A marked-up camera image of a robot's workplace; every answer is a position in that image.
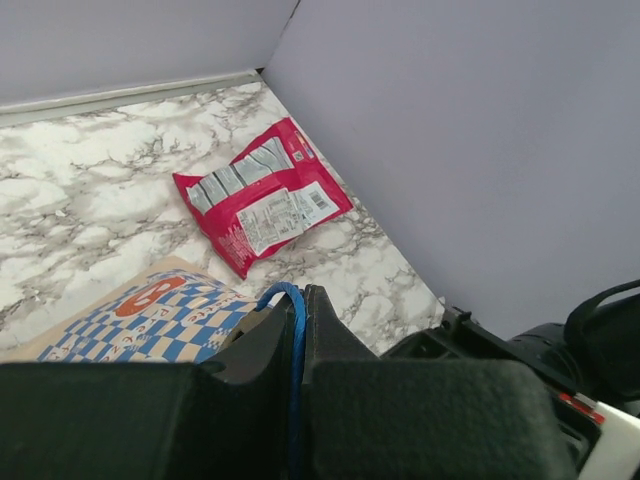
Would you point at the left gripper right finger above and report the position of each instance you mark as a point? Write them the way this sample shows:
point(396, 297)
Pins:
point(369, 418)

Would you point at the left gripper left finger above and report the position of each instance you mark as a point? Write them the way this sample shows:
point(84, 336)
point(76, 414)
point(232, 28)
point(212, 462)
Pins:
point(224, 418)

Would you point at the blue checkered paper bag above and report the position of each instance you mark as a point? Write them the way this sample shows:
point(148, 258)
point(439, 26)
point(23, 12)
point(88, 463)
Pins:
point(174, 312)

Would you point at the pink snack bag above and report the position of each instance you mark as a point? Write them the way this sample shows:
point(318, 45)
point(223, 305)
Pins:
point(274, 191)

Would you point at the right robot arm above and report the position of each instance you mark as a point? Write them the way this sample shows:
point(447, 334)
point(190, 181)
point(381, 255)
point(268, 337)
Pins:
point(595, 352)

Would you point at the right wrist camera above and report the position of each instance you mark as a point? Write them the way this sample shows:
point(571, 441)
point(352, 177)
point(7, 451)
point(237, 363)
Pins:
point(603, 441)

